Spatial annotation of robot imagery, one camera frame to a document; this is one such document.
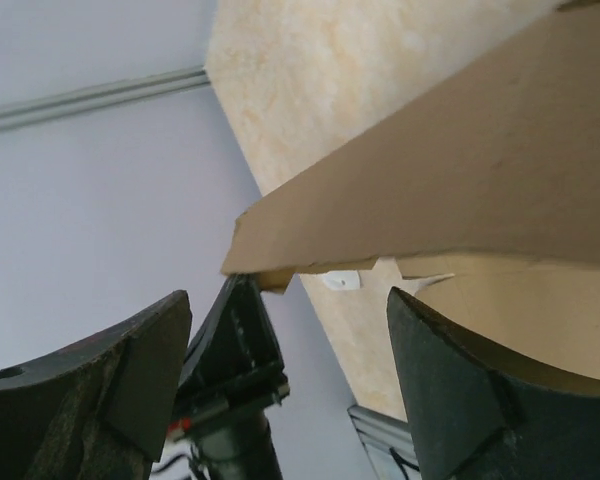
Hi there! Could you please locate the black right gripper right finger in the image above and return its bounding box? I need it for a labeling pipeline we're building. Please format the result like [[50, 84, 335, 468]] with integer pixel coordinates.
[[386, 287, 600, 479]]

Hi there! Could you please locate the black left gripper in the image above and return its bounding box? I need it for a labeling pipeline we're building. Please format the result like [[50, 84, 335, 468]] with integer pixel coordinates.
[[167, 274, 290, 480]]

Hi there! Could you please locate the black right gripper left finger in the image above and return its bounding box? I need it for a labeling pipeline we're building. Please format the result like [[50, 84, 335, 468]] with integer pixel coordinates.
[[0, 290, 192, 479]]

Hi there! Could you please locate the brown cardboard box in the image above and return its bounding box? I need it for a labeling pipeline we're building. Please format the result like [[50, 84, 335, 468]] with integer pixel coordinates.
[[222, 1, 600, 393]]

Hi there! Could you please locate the aluminium frame post left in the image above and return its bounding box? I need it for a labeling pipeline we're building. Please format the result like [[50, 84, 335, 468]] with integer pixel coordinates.
[[0, 67, 211, 133]]

